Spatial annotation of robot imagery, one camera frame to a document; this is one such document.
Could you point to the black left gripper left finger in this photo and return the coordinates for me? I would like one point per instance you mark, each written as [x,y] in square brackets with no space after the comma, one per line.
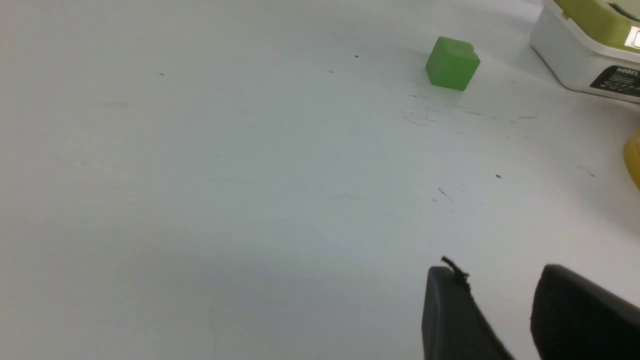
[453,326]

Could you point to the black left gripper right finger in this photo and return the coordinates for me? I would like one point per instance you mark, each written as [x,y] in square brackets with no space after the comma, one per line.
[573,318]

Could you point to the yellow bamboo steamer lid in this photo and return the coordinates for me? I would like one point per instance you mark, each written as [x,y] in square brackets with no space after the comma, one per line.
[631,157]

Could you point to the green foam cube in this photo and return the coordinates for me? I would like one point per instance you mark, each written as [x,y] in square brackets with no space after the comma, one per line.
[452,63]

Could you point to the green lidded storage box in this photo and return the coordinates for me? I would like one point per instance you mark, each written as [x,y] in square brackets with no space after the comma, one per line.
[591,46]

